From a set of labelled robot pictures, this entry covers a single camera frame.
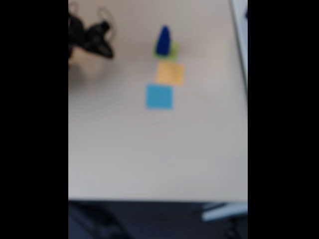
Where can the large blue cube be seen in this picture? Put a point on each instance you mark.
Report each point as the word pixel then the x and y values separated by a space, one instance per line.
pixel 162 51

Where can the medium blue cube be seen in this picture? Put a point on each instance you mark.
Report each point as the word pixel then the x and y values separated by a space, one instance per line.
pixel 163 41

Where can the small blue cube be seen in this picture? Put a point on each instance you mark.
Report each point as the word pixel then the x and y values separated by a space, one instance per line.
pixel 164 33

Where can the green paper square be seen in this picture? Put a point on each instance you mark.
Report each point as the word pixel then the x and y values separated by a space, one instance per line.
pixel 174 52

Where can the orange paper square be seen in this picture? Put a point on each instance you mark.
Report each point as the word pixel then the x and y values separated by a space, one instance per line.
pixel 170 74

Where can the light blue paper square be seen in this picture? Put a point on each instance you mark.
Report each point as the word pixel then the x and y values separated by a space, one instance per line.
pixel 159 97

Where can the white neighbouring table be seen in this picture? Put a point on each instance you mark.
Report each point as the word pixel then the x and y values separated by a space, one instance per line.
pixel 240 44

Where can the dark object on neighbouring table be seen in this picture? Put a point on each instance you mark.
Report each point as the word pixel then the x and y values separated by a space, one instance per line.
pixel 246 13

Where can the white table foot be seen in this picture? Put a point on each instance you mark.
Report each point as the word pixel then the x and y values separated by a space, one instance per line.
pixel 224 211

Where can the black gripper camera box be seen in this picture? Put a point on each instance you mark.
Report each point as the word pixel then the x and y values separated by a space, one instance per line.
pixel 103 23

